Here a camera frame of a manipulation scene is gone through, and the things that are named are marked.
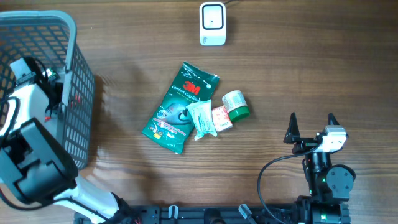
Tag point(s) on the green 3M gloves packet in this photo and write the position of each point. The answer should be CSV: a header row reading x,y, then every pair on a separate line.
x,y
171,123

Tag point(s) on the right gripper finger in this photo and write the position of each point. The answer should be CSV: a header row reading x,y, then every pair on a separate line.
x,y
332,120
292,135

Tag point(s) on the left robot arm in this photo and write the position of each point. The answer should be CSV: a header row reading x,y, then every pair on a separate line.
x,y
36,168

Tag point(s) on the green lidded jar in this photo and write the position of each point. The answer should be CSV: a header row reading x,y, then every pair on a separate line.
x,y
236,106

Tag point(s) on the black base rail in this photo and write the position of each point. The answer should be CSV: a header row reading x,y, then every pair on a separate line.
x,y
276,213

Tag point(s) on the red white small carton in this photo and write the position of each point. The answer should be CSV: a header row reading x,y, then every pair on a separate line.
x,y
221,119

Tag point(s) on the white barcode scanner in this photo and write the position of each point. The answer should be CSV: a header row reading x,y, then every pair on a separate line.
x,y
212,24

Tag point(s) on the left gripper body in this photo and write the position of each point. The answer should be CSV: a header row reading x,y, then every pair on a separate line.
x,y
58,96

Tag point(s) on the white teal tissue packet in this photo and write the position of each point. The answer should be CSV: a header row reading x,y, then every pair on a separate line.
x,y
201,114

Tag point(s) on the grey plastic mesh basket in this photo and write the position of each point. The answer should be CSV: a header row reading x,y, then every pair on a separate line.
x,y
50,37

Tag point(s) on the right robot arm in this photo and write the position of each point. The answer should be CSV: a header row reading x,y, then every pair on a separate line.
x,y
329,185

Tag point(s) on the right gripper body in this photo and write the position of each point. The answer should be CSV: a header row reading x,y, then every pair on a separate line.
x,y
305,144

